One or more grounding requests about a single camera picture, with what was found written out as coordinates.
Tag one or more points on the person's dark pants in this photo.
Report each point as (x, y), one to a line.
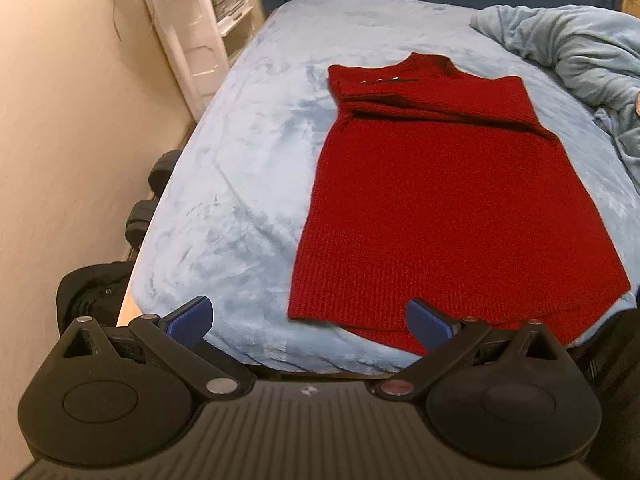
(610, 385)

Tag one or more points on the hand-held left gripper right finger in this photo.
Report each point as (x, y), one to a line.
(430, 322)

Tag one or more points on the bed with light blue sheet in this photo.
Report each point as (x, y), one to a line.
(225, 185)

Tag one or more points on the red knit sweater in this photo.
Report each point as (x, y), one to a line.
(440, 185)

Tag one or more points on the black dumbbell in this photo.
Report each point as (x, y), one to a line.
(165, 170)
(140, 222)

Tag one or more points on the grey-blue fleece blanket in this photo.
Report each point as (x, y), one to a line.
(575, 45)

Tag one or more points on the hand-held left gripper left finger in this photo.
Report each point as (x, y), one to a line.
(187, 317)

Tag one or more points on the black bag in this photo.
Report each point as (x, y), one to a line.
(90, 295)

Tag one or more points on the white shelf unit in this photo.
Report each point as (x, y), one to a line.
(251, 10)
(190, 55)

